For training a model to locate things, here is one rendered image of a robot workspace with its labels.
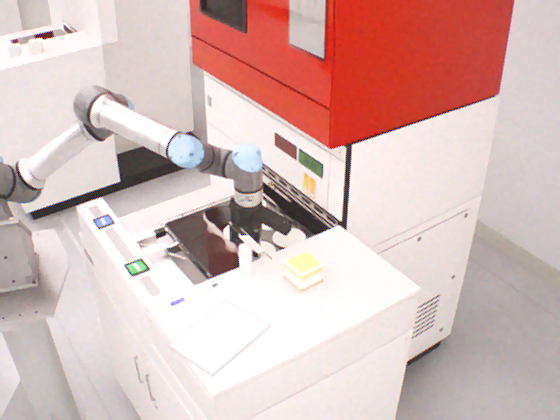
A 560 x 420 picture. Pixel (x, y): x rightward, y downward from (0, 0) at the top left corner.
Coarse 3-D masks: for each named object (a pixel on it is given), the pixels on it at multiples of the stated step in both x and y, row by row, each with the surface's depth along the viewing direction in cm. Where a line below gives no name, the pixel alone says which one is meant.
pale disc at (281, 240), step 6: (294, 228) 190; (276, 234) 187; (282, 234) 187; (288, 234) 187; (294, 234) 187; (300, 234) 187; (276, 240) 185; (282, 240) 185; (288, 240) 185; (294, 240) 185; (300, 240) 185; (282, 246) 183; (288, 246) 183
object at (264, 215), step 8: (264, 208) 167; (256, 216) 164; (264, 216) 164; (272, 216) 166; (280, 216) 168; (264, 224) 165; (272, 224) 165; (280, 224) 165; (288, 224) 167; (280, 232) 166; (288, 232) 166
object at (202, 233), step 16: (208, 208) 199; (224, 208) 199; (272, 208) 199; (176, 224) 192; (192, 224) 192; (208, 224) 192; (224, 224) 192; (192, 240) 185; (208, 240) 185; (224, 240) 185; (272, 240) 185; (208, 256) 178; (224, 256) 179; (208, 272) 173; (224, 272) 173
